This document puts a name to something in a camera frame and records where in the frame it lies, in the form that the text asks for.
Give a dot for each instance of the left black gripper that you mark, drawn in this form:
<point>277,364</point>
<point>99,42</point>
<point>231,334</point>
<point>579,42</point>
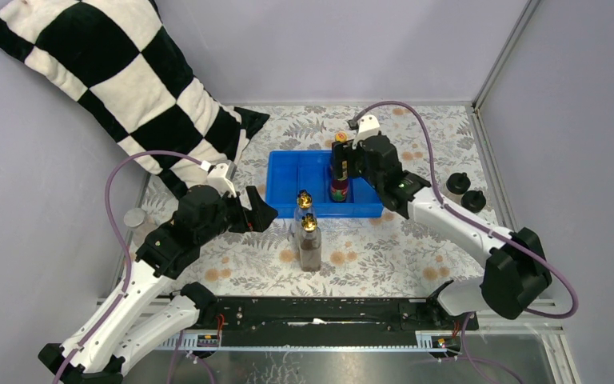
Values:
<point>256,221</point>

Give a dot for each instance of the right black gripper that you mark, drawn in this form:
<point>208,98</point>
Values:
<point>343,151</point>

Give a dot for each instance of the yellow-cap sauce bottle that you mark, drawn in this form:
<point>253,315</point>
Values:
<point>339,189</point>
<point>341,137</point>

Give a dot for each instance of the clear gold-cap bottle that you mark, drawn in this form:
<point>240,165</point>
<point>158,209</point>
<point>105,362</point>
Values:
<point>304,206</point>
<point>310,244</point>

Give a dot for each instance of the blue plastic divided bin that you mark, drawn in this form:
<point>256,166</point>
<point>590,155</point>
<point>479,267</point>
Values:
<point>290,171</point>

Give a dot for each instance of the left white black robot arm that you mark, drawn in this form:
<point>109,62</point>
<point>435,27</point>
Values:
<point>106,347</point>

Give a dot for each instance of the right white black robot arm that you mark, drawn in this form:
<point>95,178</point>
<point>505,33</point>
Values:
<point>513,262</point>

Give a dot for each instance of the rear black-cap squeeze bottle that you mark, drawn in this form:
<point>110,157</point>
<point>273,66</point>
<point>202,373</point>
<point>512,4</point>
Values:
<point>455,187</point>

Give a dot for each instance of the black-cap squeeze bottle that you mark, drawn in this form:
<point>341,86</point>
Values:
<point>472,202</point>
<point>455,187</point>

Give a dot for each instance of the silver-lid glass shaker jar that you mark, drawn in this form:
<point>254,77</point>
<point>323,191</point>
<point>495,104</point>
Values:
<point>140,225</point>

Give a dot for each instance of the floral patterned table mat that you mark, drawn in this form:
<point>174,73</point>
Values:
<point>361,257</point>

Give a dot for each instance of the front black-cap squeeze bottle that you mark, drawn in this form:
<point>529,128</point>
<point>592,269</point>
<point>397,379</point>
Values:
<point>472,202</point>

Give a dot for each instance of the black white checkered pillow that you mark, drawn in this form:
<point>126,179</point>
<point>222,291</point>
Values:
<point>117,61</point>

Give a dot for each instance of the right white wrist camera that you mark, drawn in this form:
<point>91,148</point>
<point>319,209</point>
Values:
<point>364,127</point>

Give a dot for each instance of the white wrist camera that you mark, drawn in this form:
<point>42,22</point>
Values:
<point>220,177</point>
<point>364,127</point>

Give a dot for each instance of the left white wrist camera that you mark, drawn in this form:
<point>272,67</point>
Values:
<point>220,177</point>

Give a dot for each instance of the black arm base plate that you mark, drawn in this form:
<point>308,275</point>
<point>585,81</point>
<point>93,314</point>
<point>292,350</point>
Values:
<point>317,318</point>

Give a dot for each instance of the aluminium frame rail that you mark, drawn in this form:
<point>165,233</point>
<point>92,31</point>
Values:
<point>307,342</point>

